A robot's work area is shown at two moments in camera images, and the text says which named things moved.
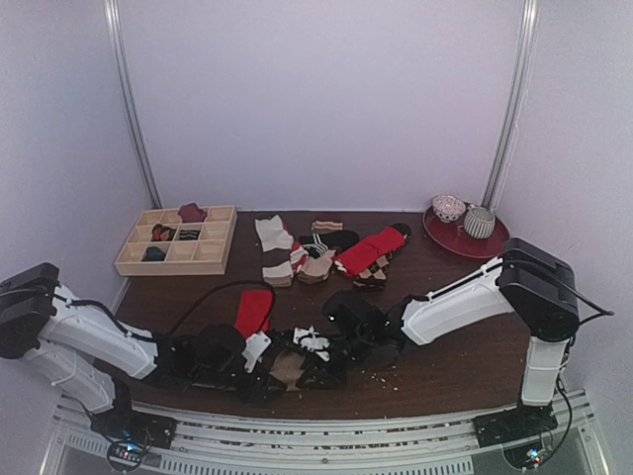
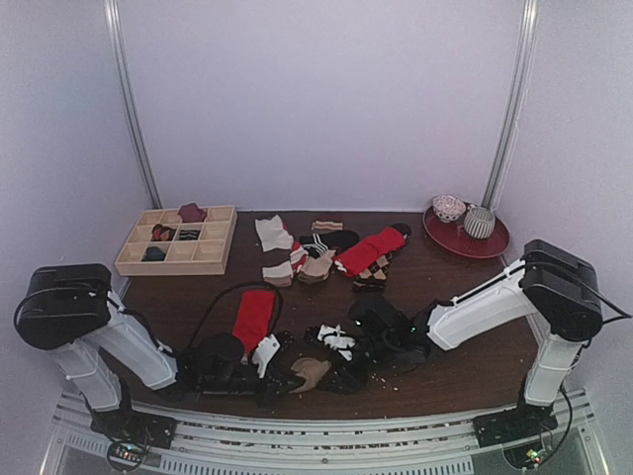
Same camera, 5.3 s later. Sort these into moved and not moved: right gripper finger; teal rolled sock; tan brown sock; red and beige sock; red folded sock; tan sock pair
Moved: right gripper finger; tan brown sock
Not moved: red and beige sock; teal rolled sock; red folded sock; tan sock pair
